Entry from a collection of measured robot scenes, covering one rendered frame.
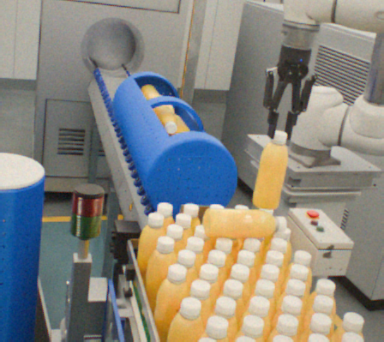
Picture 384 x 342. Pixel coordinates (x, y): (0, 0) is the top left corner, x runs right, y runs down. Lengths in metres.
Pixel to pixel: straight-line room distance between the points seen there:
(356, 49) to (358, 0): 2.14
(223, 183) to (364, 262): 1.78
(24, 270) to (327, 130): 1.13
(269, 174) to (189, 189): 0.35
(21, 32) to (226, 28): 2.43
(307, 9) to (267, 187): 0.46
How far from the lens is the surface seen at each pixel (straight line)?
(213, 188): 1.78
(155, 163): 1.70
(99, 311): 1.60
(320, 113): 2.12
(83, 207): 1.19
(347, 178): 2.21
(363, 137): 2.11
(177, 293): 1.27
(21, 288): 1.94
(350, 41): 3.55
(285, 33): 1.42
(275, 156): 1.48
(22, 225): 1.82
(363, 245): 3.42
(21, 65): 6.71
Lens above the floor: 1.74
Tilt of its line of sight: 18 degrees down
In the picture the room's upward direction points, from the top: 9 degrees clockwise
